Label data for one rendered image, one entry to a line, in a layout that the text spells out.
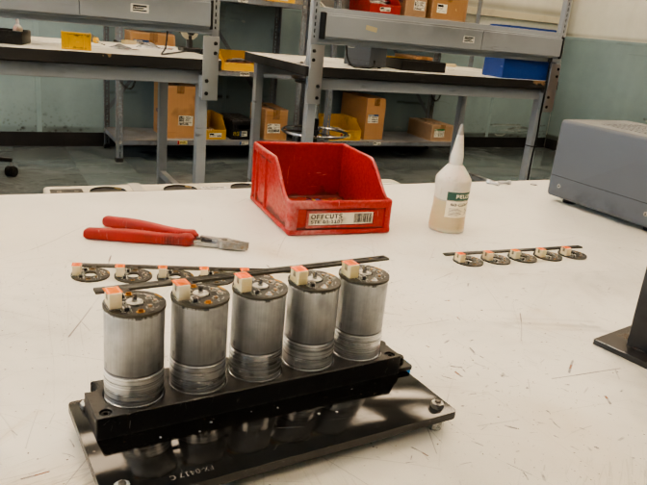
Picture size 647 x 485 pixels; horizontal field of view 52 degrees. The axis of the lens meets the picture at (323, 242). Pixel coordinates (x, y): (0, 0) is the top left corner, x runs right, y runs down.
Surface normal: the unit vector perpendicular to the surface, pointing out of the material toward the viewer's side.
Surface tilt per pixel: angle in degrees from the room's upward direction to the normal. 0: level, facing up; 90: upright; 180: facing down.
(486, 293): 0
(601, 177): 90
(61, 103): 90
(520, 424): 0
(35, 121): 90
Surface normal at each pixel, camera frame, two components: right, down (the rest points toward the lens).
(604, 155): -0.87, 0.07
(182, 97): 0.45, 0.34
